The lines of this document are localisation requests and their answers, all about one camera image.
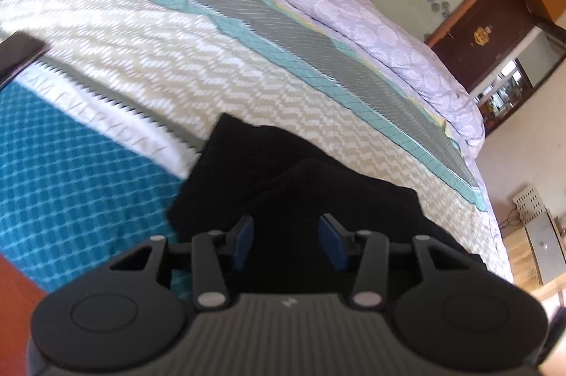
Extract black smartphone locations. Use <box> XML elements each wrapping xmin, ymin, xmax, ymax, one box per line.
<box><xmin>0</xmin><ymin>30</ymin><xmax>47</xmax><ymax>88</ymax></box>

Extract glass display cabinet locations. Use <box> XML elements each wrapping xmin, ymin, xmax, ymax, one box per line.
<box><xmin>477</xmin><ymin>57</ymin><xmax>533</xmax><ymax>134</ymax></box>

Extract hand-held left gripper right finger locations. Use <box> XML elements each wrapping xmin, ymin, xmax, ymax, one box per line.
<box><xmin>318</xmin><ymin>213</ymin><xmax>482</xmax><ymax>311</ymax></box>

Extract lilac quilted duvet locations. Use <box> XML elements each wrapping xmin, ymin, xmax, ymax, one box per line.
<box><xmin>126</xmin><ymin>0</ymin><xmax>487</xmax><ymax>159</ymax></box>

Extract patterned teal beige bed cover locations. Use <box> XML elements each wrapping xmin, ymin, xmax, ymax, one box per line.
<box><xmin>0</xmin><ymin>0</ymin><xmax>516</xmax><ymax>298</ymax></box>

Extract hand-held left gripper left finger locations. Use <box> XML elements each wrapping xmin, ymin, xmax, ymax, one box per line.
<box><xmin>110</xmin><ymin>214</ymin><xmax>255</xmax><ymax>311</ymax></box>

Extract white perforated box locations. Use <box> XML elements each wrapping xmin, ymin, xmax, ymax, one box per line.
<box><xmin>512</xmin><ymin>184</ymin><xmax>544</xmax><ymax>223</ymax></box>

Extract black pants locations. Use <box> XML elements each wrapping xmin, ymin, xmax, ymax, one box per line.
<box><xmin>167</xmin><ymin>113</ymin><xmax>488</xmax><ymax>298</ymax></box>

